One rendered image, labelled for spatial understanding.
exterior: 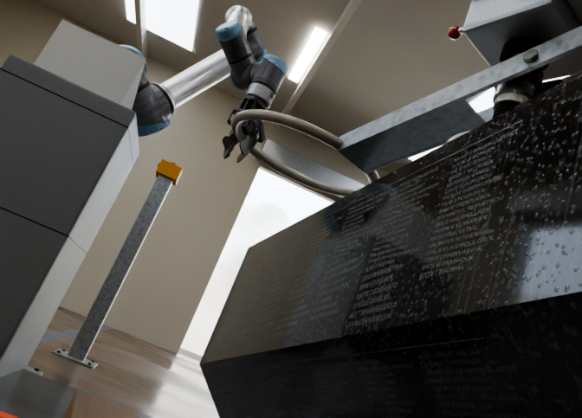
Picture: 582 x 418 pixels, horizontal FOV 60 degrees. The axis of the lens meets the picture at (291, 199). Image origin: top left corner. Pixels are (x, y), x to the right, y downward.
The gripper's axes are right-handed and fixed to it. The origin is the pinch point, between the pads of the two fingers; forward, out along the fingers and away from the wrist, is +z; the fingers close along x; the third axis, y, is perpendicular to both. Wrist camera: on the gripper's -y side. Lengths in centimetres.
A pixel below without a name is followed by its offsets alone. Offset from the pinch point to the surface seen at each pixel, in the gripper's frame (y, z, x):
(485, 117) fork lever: 24, -18, 73
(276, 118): 24.1, -5.3, 23.1
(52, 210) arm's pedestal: 26, 39, -29
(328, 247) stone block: 52, 29, 60
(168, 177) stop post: -79, -7, -85
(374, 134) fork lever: 23, -8, 49
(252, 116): 22.3, -5.3, 14.6
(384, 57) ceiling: -353, -296, -111
